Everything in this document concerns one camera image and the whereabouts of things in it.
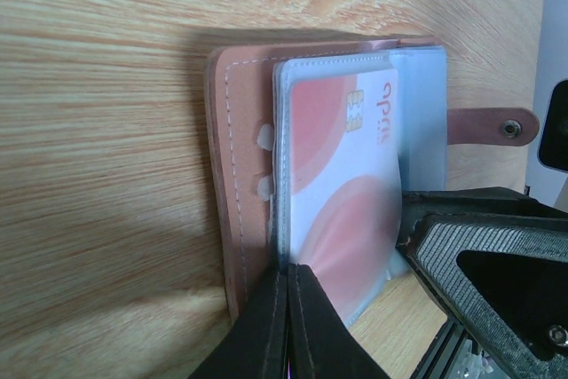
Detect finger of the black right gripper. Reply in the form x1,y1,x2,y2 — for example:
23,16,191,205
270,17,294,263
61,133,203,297
397,187,567,378

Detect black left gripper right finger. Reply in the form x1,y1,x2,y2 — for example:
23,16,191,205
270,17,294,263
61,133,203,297
288,265,388,379

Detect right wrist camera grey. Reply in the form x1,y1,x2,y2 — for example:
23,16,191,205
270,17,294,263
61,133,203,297
538,80,568,172

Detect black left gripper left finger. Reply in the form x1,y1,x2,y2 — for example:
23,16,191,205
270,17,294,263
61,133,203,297
190,268,288,379

